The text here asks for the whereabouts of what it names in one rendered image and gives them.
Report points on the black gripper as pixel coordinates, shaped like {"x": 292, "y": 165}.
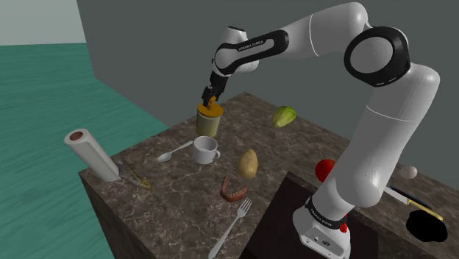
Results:
{"x": 218, "y": 81}

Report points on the olive jar with orange lid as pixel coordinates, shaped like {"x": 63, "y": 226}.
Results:
{"x": 208, "y": 122}

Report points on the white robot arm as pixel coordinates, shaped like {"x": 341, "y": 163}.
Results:
{"x": 387, "y": 143}

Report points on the white mug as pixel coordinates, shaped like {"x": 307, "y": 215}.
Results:
{"x": 203, "y": 153}

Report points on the green striped squash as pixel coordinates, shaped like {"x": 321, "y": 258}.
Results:
{"x": 284, "y": 117}

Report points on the silver spoon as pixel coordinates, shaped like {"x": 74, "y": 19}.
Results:
{"x": 165, "y": 156}

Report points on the brown potato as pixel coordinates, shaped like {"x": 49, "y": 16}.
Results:
{"x": 247, "y": 165}

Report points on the pink dentures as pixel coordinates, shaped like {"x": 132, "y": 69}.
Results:
{"x": 229, "y": 195}

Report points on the grey yellow fish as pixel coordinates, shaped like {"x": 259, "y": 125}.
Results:
{"x": 134, "y": 176}

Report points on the white paper towel roll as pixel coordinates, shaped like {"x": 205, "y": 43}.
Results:
{"x": 94, "y": 155}

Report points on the red tomato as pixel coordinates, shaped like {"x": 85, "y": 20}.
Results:
{"x": 323, "y": 170}

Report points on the silver fork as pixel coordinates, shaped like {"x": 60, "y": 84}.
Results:
{"x": 229, "y": 229}

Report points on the dark robot stand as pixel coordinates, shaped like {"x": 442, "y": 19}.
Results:
{"x": 272, "y": 222}

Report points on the pale egg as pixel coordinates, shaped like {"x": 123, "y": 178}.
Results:
{"x": 408, "y": 172}

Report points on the black round object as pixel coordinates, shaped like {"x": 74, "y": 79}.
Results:
{"x": 426, "y": 226}

